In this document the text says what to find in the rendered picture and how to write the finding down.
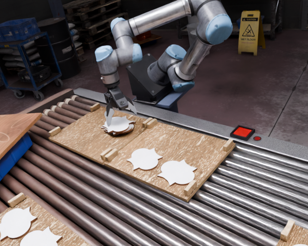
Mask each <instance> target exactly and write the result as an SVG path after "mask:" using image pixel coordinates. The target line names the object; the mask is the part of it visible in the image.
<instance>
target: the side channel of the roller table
mask: <svg viewBox="0 0 308 246"><path fill-rule="evenodd" d="M71 95H75V94H74V91H73V89H70V88H67V89H65V90H63V91H61V92H59V93H57V94H55V95H53V96H51V97H49V98H47V99H45V100H43V101H41V102H39V103H37V104H35V105H33V106H31V107H29V108H28V109H26V110H24V111H22V112H20V113H18V114H29V113H43V111H44V110H45V109H50V107H51V106H52V105H56V106H57V103H58V102H63V101H64V99H69V98H70V96H71Z"/></svg>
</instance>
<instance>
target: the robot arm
mask: <svg viewBox="0 0 308 246"><path fill-rule="evenodd" d="M185 16H189V17H192V16H197V18H198V21H199V24H198V26H197V28H196V37H195V39H194V40H193V42H192V44H191V46H190V48H189V49H188V51H187V52H186V51H185V50H184V49H183V48H182V47H180V46H179V45H175V44H172V45H170V46H169V47H168V48H167V49H166V50H165V52H164V53H163V54H162V55H161V57H160V58H159V59H158V60H157V61H155V62H153V63H152V64H151V65H150V66H149V67H148V75H149V77H150V79H151V80H152V81H153V82H155V83H156V84H158V85H166V84H168V82H169V81H171V84H172V87H173V89H174V91H175V92H184V91H187V90H190V89H191V88H193V87H194V86H195V82H194V80H193V79H194V78H195V76H196V69H197V68H198V66H199V65H200V63H201V62H202V60H203V59H204V57H205V56H206V54H207V53H208V51H209V50H210V48H211V47H212V45H215V44H220V43H222V42H224V40H226V39H228V38H229V36H230V35H231V33H232V30H233V25H232V23H231V19H230V18H229V16H228V14H227V12H226V10H225V8H224V6H223V4H222V2H221V0H176V1H174V2H171V3H169V4H167V5H164V6H162V7H159V8H157V9H154V10H152V11H149V12H147V13H144V14H142V15H139V16H137V17H134V18H132V19H129V20H125V19H124V18H115V19H114V20H113V21H112V22H111V24H110V27H111V32H112V34H113V37H114V40H115V43H116V46H117V49H112V47H111V46H109V45H106V46H101V47H98V48H97V49H96V50H95V56H96V61H97V63H98V67H99V70H100V74H101V80H102V81H103V83H104V87H106V88H107V90H108V91H107V92H106V93H104V96H105V100H106V103H107V106H106V112H105V117H106V122H107V126H108V127H109V126H110V124H111V120H112V116H113V114H114V110H113V109H112V107H115V108H119V110H123V109H126V108H129V109H130V110H131V111H132V112H133V113H134V114H135V115H137V113H136V109H135V107H134V105H133V103H132V101H131V99H130V98H128V97H126V96H125V95H124V94H123V92H122V91H121V90H120V88H119V87H118V86H117V85H119V84H120V81H119V74H118V71H117V67H119V66H123V65H127V64H131V63H135V62H138V61H141V60H142V58H143V56H142V50H141V47H140V45H139V44H134V43H133V41H132V37H134V36H137V35H139V34H142V33H144V32H147V31H149V30H152V29H155V28H157V27H160V26H162V25H165V24H167V23H170V22H172V21H175V20H178V19H180V18H182V17H185Z"/></svg>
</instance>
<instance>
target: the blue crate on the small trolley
mask: <svg viewBox="0 0 308 246"><path fill-rule="evenodd" d="M38 33H40V29H39V28H38V25H37V22H36V19H35V18H26V19H18V20H9V21H6V22H3V23H1V24H0V42H8V41H23V40H26V39H28V38H30V37H32V36H34V35H36V34H38Z"/></svg>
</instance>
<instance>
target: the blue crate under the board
mask: <svg viewBox="0 0 308 246"><path fill-rule="evenodd" d="M32 144H33V143H32V141H31V139H30V137H29V135H28V133H27V132H26V133H25V134H24V135H23V136H22V137H21V138H20V139H19V140H18V141H17V143H16V144H15V145H14V146H13V147H12V148H11V149H10V150H9V151H8V152H7V153H6V154H5V155H4V156H3V157H2V158H1V159H0V181H1V180H2V179H3V178H4V176H5V175H6V174H7V173H8V172H9V171H10V169H11V168H12V167H13V166H14V165H15V164H16V163H17V162H18V160H19V159H20V158H21V157H22V156H23V155H24V154H25V152H26V151H27V150H28V149H29V148H30V147H31V146H32Z"/></svg>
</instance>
